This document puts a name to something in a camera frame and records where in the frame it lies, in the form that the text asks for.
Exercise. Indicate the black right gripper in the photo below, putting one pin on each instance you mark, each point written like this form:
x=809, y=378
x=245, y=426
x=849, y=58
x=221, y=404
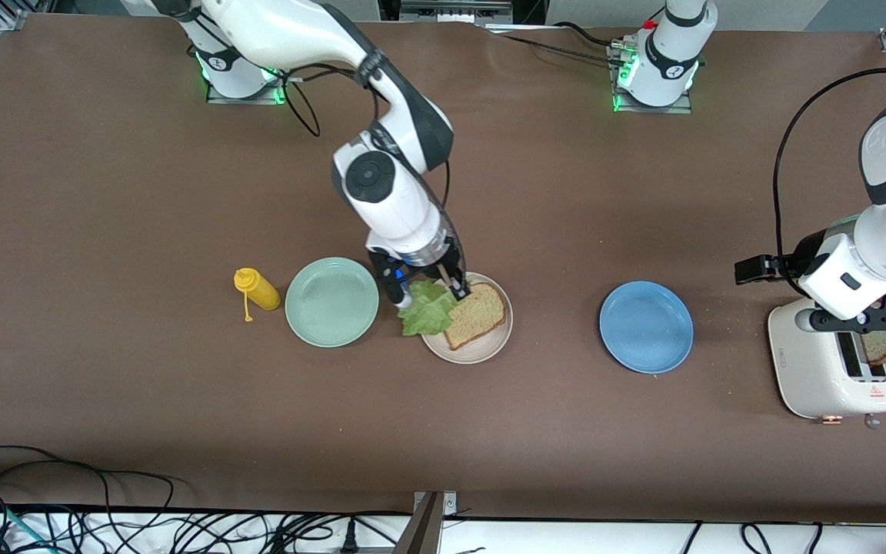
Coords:
x=434, y=271

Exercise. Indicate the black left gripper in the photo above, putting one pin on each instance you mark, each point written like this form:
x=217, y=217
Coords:
x=808, y=251

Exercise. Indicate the green lettuce leaf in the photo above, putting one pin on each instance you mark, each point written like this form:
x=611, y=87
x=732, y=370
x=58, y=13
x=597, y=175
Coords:
x=428, y=312

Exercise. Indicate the yellow squeeze bottle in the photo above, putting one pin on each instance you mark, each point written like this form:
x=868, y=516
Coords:
x=258, y=288

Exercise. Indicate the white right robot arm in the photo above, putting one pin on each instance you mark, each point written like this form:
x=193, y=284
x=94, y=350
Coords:
x=389, y=192

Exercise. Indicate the beige plate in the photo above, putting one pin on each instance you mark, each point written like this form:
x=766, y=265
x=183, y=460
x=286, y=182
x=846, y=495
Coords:
x=481, y=352

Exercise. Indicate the mint green plate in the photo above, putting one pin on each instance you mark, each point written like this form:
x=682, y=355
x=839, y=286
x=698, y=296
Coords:
x=331, y=302

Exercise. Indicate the blue plate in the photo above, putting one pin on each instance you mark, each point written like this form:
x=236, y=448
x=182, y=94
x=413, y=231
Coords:
x=647, y=327

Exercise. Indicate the white toaster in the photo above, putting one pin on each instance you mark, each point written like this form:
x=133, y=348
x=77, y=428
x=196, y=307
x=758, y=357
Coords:
x=804, y=362

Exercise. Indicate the black power plug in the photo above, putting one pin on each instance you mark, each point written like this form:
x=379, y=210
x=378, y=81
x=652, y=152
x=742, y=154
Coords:
x=349, y=538

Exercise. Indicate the grey metal rack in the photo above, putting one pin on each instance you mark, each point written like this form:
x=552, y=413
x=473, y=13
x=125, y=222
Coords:
x=454, y=9

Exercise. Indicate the aluminium table bracket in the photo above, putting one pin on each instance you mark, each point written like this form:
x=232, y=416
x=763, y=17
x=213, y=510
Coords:
x=424, y=527

